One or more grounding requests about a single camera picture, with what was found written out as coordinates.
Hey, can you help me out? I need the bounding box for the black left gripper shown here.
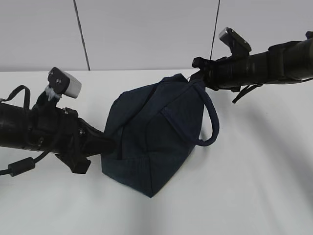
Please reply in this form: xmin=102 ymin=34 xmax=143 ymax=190
xmin=26 ymin=94 xmax=116 ymax=174

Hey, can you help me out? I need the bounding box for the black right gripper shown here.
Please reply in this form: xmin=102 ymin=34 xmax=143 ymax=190
xmin=192 ymin=56 xmax=249 ymax=91

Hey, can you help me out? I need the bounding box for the dark blue lunch bag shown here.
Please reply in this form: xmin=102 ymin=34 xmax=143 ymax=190
xmin=101 ymin=74 xmax=220 ymax=198

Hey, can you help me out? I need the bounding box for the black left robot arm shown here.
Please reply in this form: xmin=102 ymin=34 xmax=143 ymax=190
xmin=0 ymin=101 xmax=116 ymax=177

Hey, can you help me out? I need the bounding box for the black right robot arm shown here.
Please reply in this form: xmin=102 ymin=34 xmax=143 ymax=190
xmin=190 ymin=38 xmax=313 ymax=92

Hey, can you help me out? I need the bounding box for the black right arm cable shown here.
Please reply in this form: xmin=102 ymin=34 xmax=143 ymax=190
xmin=231 ymin=83 xmax=264 ymax=104

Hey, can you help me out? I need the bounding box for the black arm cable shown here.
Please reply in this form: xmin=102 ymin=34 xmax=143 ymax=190
xmin=231 ymin=83 xmax=264 ymax=104
xmin=0 ymin=84 xmax=62 ymax=177

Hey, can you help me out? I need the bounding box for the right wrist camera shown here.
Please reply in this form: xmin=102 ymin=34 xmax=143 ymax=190
xmin=219 ymin=27 xmax=252 ymax=57

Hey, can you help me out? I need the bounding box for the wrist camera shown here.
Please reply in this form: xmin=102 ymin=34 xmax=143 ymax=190
xmin=219 ymin=27 xmax=252 ymax=57
xmin=45 ymin=67 xmax=82 ymax=101

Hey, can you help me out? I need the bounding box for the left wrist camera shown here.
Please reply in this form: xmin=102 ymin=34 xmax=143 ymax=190
xmin=45 ymin=67 xmax=82 ymax=101

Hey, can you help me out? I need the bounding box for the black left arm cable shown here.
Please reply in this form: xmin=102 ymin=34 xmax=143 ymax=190
xmin=0 ymin=84 xmax=62 ymax=177

